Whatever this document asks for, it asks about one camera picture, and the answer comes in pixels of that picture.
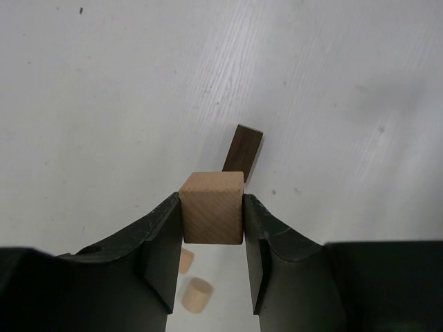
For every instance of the long light wood block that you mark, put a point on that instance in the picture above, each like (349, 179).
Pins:
(186, 260)

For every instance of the dark brown arch block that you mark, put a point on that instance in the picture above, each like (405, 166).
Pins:
(243, 149)

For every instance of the light wood cube block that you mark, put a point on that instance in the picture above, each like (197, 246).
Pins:
(211, 204)

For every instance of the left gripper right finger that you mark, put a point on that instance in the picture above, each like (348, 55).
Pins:
(300, 285)

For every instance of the light wood cylinder block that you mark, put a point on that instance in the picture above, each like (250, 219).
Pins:
(197, 295)

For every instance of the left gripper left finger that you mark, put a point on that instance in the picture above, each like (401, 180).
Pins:
(125, 282)

